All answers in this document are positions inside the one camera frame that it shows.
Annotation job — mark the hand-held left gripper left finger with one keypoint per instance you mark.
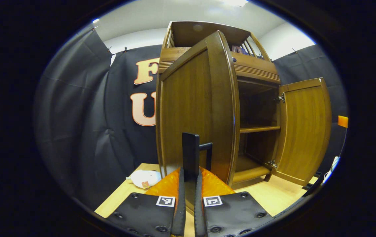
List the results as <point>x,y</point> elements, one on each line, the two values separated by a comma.
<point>148,214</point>

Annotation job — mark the wooden double-door shoe cabinet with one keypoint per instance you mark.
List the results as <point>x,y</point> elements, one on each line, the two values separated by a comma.
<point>204,31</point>

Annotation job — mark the black clamp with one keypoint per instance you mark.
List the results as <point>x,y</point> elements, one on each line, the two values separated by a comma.
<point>307,187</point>
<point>317,173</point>

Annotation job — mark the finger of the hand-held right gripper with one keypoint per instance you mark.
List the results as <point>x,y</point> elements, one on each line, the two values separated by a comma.
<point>342,121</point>

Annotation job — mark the wooden cabinet door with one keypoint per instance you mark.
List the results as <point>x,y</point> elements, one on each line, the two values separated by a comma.
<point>306,131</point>
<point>191,98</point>

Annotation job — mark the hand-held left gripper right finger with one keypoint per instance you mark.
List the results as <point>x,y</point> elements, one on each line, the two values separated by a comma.
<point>234,214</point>

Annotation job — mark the large ceiling light panel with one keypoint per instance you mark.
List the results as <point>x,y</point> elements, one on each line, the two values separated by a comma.
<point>235,2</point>

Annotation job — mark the black backdrop cloth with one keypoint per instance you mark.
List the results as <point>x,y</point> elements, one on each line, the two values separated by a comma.
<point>75,115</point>

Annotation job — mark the dark red book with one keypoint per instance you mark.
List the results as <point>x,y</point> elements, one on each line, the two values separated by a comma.
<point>236,49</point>

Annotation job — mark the white plush toy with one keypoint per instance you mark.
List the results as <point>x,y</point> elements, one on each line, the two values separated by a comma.
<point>141,177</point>

